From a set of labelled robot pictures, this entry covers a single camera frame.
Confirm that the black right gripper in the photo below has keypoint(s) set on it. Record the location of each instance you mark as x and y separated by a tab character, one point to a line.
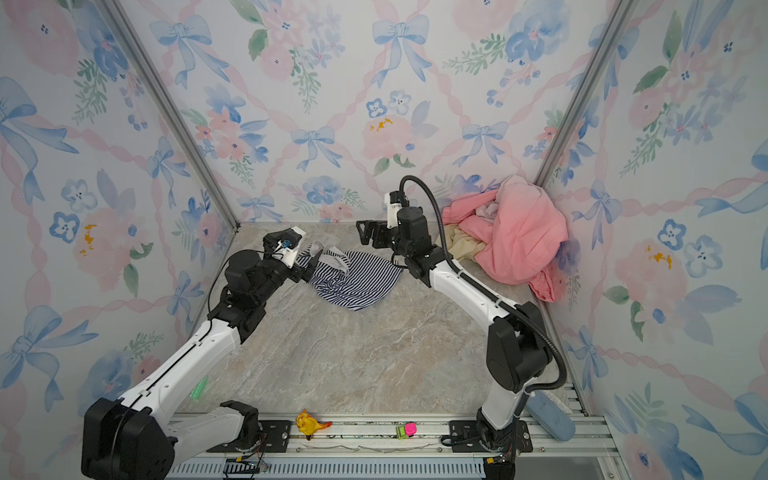
374	227

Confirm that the blue white striped cloth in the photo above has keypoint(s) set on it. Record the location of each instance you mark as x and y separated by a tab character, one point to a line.
351	279

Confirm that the pink garment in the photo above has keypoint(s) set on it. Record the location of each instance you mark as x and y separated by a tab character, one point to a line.
524	239

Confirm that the cream yellow cloth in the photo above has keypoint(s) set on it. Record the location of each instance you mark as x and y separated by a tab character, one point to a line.
461	245

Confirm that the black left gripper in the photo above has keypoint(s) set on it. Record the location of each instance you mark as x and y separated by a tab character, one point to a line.
300	274

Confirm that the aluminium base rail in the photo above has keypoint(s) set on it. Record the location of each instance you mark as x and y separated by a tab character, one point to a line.
446	447

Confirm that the right corner aluminium post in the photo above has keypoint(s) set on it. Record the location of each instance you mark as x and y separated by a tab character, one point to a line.
607	42

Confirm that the corner aluminium post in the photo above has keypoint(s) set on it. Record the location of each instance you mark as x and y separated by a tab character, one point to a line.
119	22
607	42

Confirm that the blue grey sponge block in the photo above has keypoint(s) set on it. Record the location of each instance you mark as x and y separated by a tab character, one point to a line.
550	417

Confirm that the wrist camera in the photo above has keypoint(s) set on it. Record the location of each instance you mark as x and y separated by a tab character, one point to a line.
395	201
284	245

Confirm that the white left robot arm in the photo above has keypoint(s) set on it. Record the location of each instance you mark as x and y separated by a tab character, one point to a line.
133	437

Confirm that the white cloth in pile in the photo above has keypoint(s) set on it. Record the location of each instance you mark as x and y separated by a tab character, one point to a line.
488	211

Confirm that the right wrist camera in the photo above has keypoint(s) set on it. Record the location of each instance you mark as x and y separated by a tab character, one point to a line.
395	201

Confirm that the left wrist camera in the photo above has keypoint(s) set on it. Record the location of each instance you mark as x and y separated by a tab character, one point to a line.
284	245

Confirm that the pink green small toy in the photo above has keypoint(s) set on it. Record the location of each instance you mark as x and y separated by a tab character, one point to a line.
406	430

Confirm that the left corner aluminium post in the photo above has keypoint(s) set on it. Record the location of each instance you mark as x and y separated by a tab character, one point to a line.
119	22

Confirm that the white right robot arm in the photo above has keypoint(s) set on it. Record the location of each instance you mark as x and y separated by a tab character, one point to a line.
520	356

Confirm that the yellow toy figure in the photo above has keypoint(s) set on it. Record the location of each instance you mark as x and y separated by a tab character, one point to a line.
308	425

